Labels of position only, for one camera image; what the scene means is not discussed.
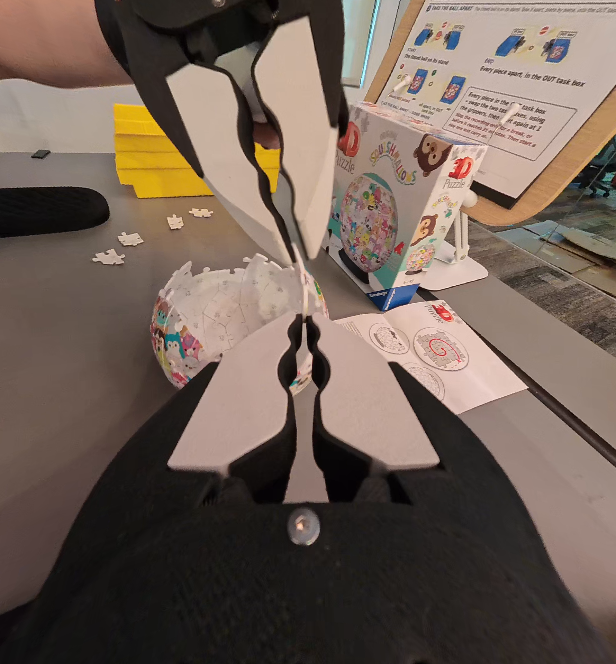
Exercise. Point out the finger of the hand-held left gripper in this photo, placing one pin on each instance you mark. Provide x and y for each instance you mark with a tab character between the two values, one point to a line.
219	145
303	119

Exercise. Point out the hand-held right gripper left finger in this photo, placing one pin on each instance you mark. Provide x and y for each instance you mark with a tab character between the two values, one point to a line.
235	410

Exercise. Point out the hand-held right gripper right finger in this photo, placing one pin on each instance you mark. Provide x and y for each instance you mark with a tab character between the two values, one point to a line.
375	410

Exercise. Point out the colourful puzzle ball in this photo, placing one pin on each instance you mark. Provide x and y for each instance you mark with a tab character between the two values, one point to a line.
219	311

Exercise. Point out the single curved puzzle piece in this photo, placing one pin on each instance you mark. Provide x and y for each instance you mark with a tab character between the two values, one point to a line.
298	262

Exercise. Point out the pile of white puzzle pieces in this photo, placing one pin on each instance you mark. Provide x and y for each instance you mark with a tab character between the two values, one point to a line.
108	257

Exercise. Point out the person's left forearm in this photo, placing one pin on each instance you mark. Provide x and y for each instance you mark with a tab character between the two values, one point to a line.
38	41

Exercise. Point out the colourful puzzle box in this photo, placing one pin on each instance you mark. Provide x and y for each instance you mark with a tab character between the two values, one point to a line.
386	207

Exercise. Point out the yellow plastic bin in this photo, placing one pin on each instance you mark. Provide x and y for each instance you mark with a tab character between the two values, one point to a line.
147	171

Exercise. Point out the folded instruction leaflet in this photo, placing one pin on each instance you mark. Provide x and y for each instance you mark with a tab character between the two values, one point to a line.
474	384

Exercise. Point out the small black flat object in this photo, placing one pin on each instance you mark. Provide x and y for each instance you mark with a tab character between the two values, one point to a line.
40	153

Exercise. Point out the black quilted pad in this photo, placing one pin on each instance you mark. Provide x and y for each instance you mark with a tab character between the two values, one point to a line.
38	212

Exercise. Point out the white sign board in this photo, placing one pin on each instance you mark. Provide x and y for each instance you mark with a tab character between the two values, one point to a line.
521	62

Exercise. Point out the flattened cardboard sheets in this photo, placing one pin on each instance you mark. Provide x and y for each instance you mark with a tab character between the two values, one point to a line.
588	244

